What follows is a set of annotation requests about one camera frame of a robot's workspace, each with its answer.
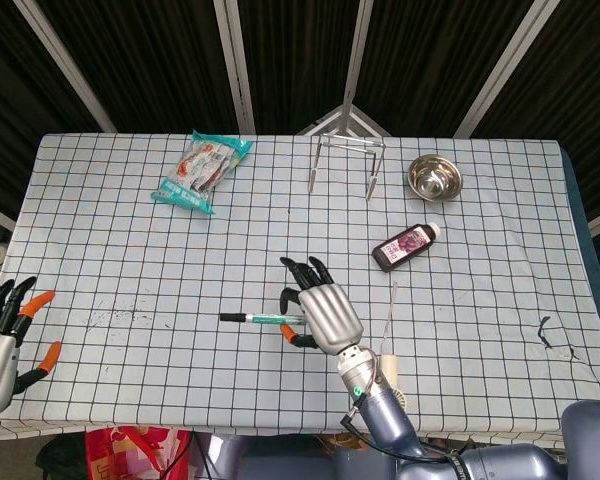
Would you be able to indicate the teal snack bag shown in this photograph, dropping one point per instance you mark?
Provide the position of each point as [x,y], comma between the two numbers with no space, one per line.
[197,172]

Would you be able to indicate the black marker cap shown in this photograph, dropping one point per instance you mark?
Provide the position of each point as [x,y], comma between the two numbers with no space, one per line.
[232,317]

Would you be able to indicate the red plastic bag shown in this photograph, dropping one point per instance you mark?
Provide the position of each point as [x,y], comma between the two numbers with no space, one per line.
[130,452]

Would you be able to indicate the beige handheld fan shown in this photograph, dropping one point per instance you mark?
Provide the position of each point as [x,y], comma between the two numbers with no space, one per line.
[390,370]

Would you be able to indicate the white triangular partition foot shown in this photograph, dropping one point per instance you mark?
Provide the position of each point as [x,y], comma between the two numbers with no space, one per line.
[344,116]

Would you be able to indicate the blue grey chair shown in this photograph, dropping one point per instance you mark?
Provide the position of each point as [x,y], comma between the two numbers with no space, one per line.
[270,462]

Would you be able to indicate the dark purple bottle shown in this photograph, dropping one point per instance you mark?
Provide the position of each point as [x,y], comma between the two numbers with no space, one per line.
[402,247]

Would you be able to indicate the black bag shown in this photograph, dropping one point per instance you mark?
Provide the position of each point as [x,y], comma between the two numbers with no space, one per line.
[60,457]

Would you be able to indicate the white blue checked tablecloth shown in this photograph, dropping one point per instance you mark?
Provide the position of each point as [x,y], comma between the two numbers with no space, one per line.
[180,250]

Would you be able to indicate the stainless steel bowl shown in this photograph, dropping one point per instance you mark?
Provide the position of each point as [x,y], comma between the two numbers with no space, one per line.
[435,180]

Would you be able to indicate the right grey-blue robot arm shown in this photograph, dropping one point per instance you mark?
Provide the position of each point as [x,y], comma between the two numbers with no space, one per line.
[385,415]

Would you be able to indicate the green white marker pen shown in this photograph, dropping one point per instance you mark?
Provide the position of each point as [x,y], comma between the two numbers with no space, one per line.
[270,318]

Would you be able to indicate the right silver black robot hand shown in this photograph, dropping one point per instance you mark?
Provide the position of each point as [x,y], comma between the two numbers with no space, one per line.
[330,315]

